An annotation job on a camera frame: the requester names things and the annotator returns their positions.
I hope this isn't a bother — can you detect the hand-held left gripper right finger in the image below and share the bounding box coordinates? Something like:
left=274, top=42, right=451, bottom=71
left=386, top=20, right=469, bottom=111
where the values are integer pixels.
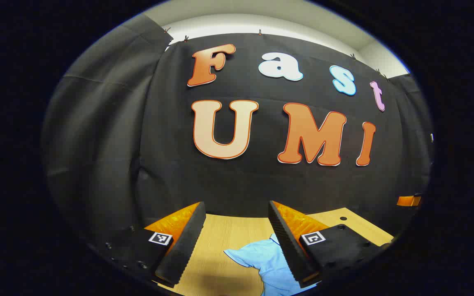
left=268, top=201, right=394, bottom=289

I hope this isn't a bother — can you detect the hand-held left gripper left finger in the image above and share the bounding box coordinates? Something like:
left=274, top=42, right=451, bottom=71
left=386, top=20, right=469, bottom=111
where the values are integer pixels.
left=93, top=201, right=207, bottom=289

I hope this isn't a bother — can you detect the light blue T-shirt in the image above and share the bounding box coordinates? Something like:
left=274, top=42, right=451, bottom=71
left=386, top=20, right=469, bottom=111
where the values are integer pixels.
left=224, top=234, right=320, bottom=296

